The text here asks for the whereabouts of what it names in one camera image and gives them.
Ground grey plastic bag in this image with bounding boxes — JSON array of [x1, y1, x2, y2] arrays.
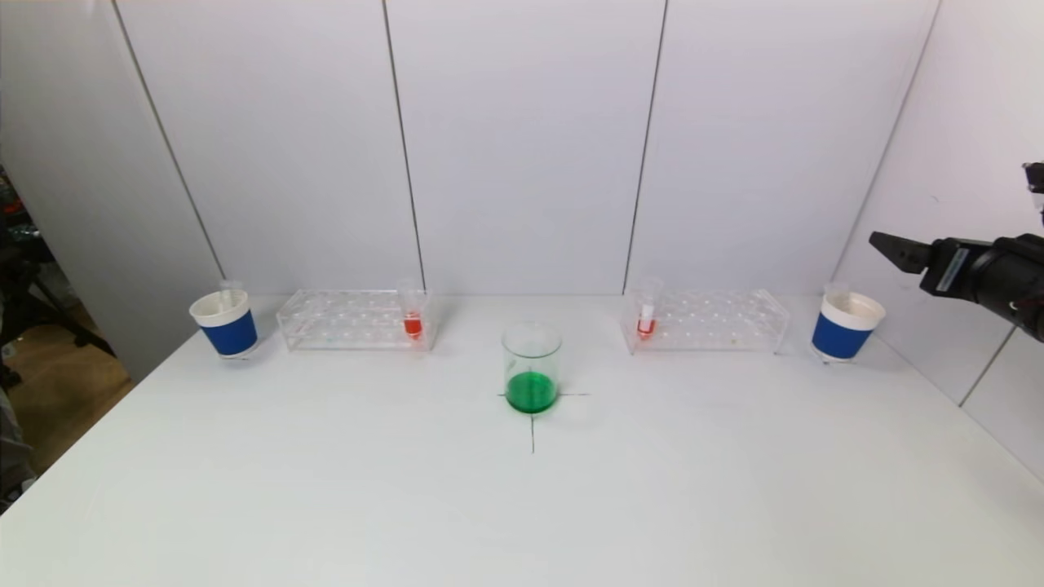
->
[[0, 391, 35, 494]]

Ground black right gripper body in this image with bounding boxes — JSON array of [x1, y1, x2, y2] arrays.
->
[[918, 232, 1044, 343]]

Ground clear glass beaker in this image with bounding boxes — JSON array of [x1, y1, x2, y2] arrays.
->
[[501, 324, 563, 416]]

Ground dark background equipment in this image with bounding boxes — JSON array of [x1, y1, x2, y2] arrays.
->
[[0, 163, 119, 391]]

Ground clear acrylic test tube rack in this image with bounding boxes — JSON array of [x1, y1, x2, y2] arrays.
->
[[276, 288, 435, 353], [619, 288, 791, 355]]

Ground red pigment tube white label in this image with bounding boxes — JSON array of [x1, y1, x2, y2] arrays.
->
[[636, 280, 663, 341]]

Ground blue white paper cup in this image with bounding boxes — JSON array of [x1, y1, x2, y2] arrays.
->
[[188, 288, 259, 360], [809, 290, 887, 364]]

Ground red pigment test tube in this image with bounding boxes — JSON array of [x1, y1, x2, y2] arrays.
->
[[397, 279, 427, 341]]

